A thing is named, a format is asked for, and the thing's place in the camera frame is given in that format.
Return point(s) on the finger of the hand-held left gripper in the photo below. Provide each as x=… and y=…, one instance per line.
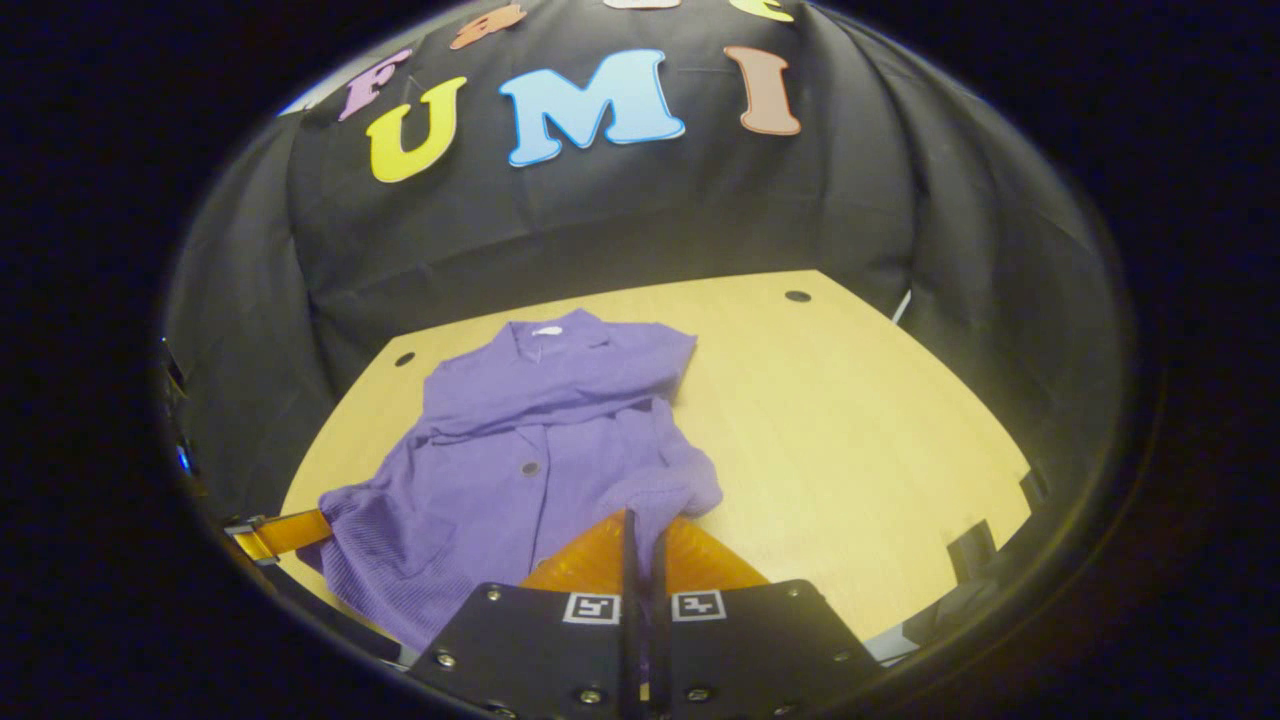
x=290, y=533

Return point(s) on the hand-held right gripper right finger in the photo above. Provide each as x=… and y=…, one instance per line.
x=750, y=650

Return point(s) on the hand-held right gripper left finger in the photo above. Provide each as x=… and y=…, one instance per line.
x=540, y=650

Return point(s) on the purple button shirt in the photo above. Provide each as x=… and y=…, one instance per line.
x=520, y=400

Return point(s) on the black table edge clip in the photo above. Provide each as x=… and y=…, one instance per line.
x=972, y=550
x=1033, y=487

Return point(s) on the black backdrop cloth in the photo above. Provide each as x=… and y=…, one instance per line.
x=700, y=220

